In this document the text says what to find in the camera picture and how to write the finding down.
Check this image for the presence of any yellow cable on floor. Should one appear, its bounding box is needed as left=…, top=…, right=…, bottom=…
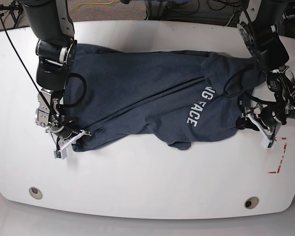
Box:
left=70, top=0, right=115, bottom=14

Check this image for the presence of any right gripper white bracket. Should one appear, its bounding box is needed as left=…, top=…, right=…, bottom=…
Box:
left=49, top=127, right=91, bottom=159

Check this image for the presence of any red tape rectangle marking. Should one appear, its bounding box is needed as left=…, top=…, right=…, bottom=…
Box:
left=265, top=137, right=288, bottom=174

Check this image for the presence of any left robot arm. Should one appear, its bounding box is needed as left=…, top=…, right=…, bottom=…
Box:
left=237, top=0, right=295, bottom=148

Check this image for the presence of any white power strip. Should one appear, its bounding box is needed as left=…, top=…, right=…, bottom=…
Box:
left=283, top=5, right=295, bottom=19

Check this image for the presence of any black tripod stand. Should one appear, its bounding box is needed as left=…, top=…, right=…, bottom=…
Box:
left=0, top=0, right=25, bottom=30

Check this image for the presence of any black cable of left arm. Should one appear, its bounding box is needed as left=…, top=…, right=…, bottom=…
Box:
left=223, top=0, right=268, bottom=109

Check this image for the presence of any dark blue T-shirt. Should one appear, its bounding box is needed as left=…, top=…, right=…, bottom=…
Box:
left=63, top=44, right=266, bottom=152

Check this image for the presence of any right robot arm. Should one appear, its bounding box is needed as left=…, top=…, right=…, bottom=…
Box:
left=20, top=0, right=89, bottom=159

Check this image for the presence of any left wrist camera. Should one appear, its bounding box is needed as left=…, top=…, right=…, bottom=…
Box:
left=261, top=137, right=273, bottom=148

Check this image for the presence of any left table cable grommet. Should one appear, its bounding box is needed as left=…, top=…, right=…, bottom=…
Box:
left=29, top=187, right=43, bottom=200

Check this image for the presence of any table cable grommet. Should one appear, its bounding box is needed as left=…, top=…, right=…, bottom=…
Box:
left=244, top=196, right=259, bottom=209
left=29, top=187, right=43, bottom=200

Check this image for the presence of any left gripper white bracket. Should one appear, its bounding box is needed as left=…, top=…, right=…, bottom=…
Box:
left=236, top=105, right=282, bottom=145

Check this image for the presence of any right table cable grommet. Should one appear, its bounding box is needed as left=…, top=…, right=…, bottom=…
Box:
left=244, top=196, right=259, bottom=209

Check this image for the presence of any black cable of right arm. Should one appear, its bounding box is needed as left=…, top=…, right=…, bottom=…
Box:
left=60, top=72, right=87, bottom=109

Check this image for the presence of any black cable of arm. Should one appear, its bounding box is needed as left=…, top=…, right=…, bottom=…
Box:
left=60, top=72, right=87, bottom=109
left=223, top=0, right=268, bottom=109

